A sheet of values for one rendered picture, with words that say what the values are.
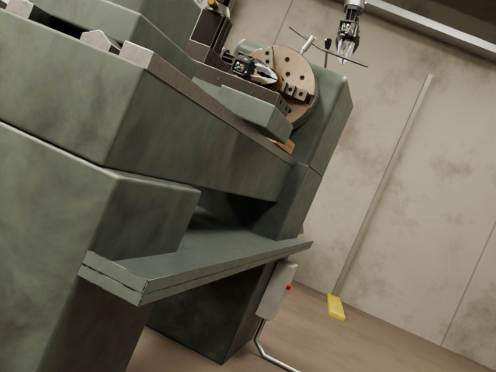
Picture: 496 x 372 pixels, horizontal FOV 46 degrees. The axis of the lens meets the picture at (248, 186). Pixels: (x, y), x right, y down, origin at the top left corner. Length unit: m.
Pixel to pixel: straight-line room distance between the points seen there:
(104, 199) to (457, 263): 4.75
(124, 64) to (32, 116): 0.17
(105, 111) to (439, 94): 4.73
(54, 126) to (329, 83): 1.59
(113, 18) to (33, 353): 0.52
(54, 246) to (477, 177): 4.80
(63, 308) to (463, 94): 4.87
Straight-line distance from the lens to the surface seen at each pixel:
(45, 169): 0.93
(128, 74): 0.89
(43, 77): 0.96
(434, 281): 5.44
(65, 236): 0.91
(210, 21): 1.68
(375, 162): 5.32
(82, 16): 1.01
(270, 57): 2.22
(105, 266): 0.88
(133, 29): 0.97
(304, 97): 2.16
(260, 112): 1.41
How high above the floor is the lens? 0.77
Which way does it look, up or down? 2 degrees down
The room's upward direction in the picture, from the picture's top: 23 degrees clockwise
